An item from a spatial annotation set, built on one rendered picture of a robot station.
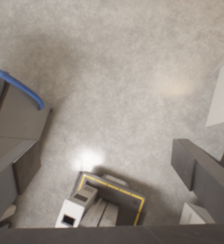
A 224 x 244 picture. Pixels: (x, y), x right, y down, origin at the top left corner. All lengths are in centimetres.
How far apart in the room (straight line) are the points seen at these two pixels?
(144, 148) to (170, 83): 65
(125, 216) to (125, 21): 176
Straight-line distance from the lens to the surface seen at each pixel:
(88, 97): 172
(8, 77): 111
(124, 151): 161
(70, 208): 101
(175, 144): 16
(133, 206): 139
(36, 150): 17
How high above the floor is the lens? 161
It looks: 80 degrees down
